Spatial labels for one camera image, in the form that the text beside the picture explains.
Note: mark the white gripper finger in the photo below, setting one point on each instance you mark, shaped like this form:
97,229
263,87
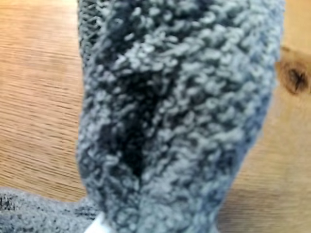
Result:
96,224

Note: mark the grey terry cloth towel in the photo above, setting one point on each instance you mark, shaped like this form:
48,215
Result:
175,109

